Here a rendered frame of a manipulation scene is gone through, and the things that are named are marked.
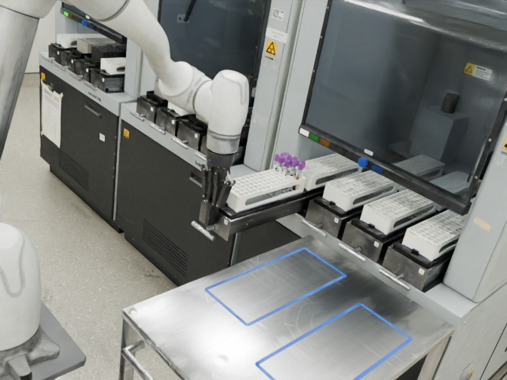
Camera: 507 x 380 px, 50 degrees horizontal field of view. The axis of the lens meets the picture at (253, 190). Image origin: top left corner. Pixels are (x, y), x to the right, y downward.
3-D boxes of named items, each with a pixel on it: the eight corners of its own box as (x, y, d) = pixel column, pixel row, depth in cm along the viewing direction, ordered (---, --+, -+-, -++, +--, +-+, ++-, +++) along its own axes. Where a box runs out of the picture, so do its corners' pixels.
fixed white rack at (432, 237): (449, 222, 176) (455, 206, 174) (477, 237, 170) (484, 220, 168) (399, 246, 157) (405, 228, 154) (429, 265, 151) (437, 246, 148)
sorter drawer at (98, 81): (201, 75, 307) (203, 59, 303) (216, 83, 299) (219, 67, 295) (81, 84, 259) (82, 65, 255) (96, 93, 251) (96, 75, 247)
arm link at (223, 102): (252, 133, 146) (217, 116, 153) (262, 76, 139) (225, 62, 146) (224, 139, 138) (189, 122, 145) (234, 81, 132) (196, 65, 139)
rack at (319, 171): (339, 166, 203) (343, 151, 201) (361, 177, 197) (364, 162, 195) (285, 181, 184) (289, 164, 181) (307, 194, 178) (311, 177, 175)
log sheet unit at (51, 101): (41, 134, 317) (40, 75, 301) (62, 152, 300) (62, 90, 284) (36, 135, 315) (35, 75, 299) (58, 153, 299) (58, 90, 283)
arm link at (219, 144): (226, 121, 151) (222, 141, 153) (201, 125, 145) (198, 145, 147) (247, 133, 145) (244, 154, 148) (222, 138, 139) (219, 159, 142)
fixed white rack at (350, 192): (373, 183, 195) (377, 167, 192) (396, 195, 189) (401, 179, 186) (320, 200, 175) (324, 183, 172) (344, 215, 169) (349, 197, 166)
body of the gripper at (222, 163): (241, 153, 148) (236, 183, 152) (222, 141, 153) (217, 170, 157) (220, 157, 143) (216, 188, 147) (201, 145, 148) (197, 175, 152)
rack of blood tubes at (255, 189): (281, 182, 182) (285, 165, 180) (303, 194, 176) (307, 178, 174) (213, 200, 163) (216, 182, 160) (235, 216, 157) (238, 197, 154)
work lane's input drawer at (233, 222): (337, 179, 210) (342, 157, 206) (365, 194, 202) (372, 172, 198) (186, 223, 162) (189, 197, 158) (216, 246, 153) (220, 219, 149)
